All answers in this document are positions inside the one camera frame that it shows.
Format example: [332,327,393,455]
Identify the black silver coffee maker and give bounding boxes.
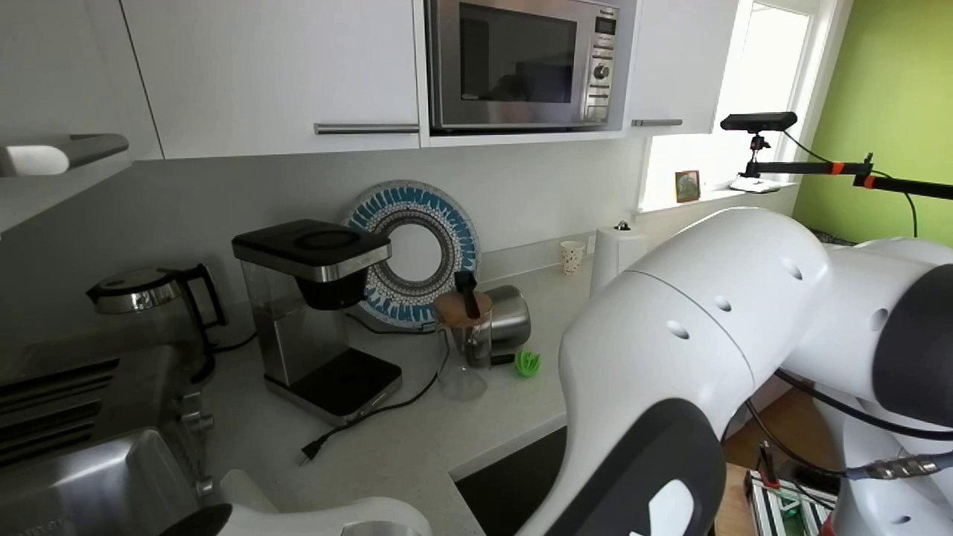
[228,216,404,425]

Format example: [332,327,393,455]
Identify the silver metal canister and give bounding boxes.
[465,283,532,370]

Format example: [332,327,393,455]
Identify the blue patterned round plate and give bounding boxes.
[340,179,483,335]

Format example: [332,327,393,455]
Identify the clear wine glass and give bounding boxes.
[433,292,495,405]

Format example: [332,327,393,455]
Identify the small green plastic object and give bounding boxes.
[511,346,545,385]

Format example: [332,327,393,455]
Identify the white paper towel roll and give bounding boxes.
[590,221,649,297]

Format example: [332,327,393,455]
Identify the stainless steel microwave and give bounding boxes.
[423,0,636,136]

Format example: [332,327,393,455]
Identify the dark lower cabinet unit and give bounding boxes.
[453,425,573,536]

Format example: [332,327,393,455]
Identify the wide white upper cabinet door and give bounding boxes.
[116,0,423,160]

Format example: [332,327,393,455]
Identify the narrow white upper cabinet door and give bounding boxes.
[624,0,740,136]

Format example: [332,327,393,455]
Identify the white faucet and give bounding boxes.
[213,466,276,513]

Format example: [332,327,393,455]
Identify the stainless steel kettle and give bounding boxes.
[84,258,228,385]

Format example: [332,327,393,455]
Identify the wooden side table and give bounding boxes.
[707,458,761,536]

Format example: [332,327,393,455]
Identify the bright window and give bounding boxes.
[634,0,846,213]

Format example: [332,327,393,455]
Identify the white box with green parts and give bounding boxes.
[740,440,841,536]

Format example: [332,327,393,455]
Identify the gray extractor hood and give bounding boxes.
[0,131,130,234]

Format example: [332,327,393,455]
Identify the silver toaster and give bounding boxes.
[0,340,219,536]

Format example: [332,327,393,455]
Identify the brown utensil with black handle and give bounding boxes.
[433,268,487,329]

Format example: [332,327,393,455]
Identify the long silver cabinet handle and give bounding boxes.
[311,120,423,136]

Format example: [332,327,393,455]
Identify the wall socket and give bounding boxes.
[672,166,702,204]

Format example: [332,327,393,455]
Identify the black power cable with plug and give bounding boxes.
[298,359,450,461]

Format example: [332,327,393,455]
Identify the black camera on stand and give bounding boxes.
[716,111,801,133]

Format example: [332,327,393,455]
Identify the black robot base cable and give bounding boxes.
[771,365,953,443]

